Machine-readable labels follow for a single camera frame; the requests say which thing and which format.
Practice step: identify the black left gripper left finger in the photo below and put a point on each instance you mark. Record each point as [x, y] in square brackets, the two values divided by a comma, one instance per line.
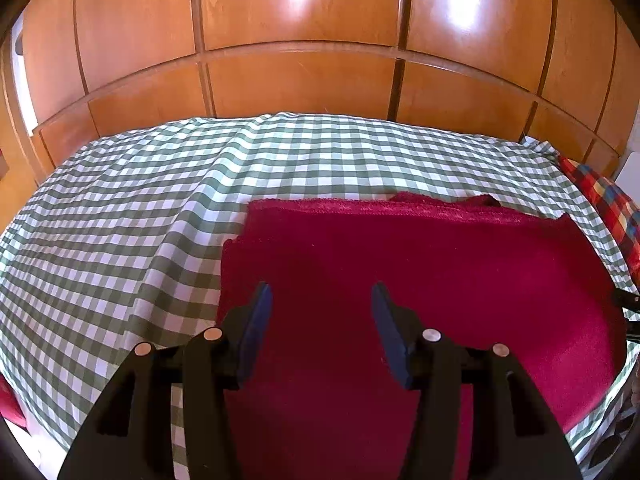
[127, 434]

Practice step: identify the multicoloured plaid pillow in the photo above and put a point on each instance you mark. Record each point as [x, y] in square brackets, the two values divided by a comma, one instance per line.
[617, 210]

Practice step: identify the green white checkered bedsheet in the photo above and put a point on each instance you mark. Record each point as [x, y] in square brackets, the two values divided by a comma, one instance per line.
[123, 240]

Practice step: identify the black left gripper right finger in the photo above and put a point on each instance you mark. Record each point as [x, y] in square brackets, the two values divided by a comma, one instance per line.
[514, 434]

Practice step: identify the red blanket under sheet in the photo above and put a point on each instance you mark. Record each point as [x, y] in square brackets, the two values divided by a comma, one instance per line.
[9, 407]

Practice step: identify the crimson red knitted garment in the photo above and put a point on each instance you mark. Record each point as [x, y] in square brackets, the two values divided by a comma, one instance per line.
[321, 401]

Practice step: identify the orange wooden wardrobe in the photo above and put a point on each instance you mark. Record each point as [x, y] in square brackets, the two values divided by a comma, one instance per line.
[73, 71]

